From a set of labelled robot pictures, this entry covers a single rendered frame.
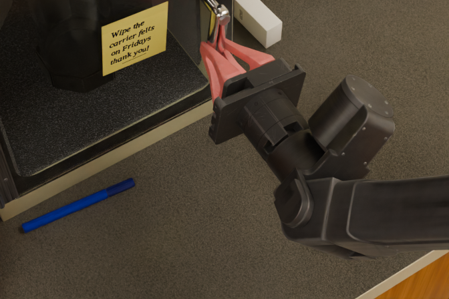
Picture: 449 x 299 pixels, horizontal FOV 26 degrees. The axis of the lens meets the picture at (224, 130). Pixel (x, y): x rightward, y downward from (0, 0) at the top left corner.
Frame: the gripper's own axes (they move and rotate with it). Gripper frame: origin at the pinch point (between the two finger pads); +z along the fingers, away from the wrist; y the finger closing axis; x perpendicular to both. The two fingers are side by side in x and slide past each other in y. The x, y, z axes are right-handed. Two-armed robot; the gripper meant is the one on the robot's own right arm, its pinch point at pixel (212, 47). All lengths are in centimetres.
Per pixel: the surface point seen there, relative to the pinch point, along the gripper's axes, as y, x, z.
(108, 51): 10.4, -0.8, 3.8
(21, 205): 20.9, 22.1, 4.6
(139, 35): 6.8, -1.4, 3.8
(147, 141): 4.0, 20.1, 4.8
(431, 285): -28, 42, -22
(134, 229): 10.8, 22.2, -4.5
